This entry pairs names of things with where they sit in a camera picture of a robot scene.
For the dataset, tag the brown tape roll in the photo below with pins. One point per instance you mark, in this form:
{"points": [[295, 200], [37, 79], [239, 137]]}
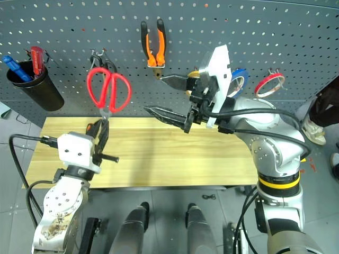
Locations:
{"points": [[194, 74]]}

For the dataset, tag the white sneaker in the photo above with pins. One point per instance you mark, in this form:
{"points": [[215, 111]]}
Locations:
{"points": [[315, 131], [335, 165]]}

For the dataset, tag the grey perforated pegboard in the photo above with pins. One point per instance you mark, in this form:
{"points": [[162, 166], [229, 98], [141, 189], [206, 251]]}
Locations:
{"points": [[58, 29]]}

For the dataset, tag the orange black pliers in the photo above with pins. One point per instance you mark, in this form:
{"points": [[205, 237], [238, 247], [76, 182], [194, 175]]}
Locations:
{"points": [[152, 59]]}

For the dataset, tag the blue tape roll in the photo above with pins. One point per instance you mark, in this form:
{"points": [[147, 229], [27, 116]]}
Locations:
{"points": [[245, 76]]}

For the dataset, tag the metal pliers hook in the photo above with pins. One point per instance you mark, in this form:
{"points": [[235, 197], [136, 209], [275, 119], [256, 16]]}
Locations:
{"points": [[159, 66]]}

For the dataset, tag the blue marker pen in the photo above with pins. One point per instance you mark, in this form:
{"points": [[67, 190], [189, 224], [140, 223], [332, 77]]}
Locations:
{"points": [[16, 68]]}

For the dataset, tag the person's dark trouser leg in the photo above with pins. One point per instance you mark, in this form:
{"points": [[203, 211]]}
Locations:
{"points": [[327, 105]]}

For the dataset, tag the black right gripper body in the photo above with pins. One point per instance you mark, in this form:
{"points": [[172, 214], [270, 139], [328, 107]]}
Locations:
{"points": [[197, 91]]}

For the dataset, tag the metal scissors hook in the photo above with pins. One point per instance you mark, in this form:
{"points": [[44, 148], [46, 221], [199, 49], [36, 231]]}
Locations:
{"points": [[100, 53]]}

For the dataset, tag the red tape roll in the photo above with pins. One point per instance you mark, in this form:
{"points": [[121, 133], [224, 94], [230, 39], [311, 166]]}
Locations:
{"points": [[265, 82]]}

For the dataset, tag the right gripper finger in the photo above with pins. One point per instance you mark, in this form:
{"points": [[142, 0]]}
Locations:
{"points": [[169, 116], [176, 82]]}

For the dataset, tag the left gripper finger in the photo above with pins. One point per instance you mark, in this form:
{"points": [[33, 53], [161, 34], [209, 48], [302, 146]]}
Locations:
{"points": [[106, 135], [97, 135]]}

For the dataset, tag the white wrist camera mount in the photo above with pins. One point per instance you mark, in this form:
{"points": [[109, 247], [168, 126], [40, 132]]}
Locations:
{"points": [[221, 71], [76, 148]]}

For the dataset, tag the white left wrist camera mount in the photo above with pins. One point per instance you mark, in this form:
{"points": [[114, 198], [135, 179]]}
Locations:
{"points": [[76, 148]]}

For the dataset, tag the metal tape hook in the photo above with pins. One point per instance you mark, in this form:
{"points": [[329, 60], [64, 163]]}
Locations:
{"points": [[271, 71]]}

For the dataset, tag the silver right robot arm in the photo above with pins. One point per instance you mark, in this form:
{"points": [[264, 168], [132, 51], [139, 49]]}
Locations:
{"points": [[265, 127]]}

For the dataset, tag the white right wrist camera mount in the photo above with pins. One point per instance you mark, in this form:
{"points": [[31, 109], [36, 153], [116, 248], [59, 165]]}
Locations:
{"points": [[221, 71]]}

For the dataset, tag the small black clip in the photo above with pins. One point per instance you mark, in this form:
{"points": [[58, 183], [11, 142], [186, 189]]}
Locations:
{"points": [[208, 197]]}

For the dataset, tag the black cup holder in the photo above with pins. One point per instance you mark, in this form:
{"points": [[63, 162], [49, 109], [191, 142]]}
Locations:
{"points": [[45, 92]]}

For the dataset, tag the black rectangular block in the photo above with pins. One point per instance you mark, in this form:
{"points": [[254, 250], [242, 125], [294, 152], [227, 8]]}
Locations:
{"points": [[88, 235]]}

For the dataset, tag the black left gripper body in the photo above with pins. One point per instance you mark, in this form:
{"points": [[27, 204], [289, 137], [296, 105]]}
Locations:
{"points": [[98, 158]]}

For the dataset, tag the dark grey rounded shape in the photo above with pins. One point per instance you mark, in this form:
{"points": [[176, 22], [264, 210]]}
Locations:
{"points": [[200, 230], [132, 227]]}

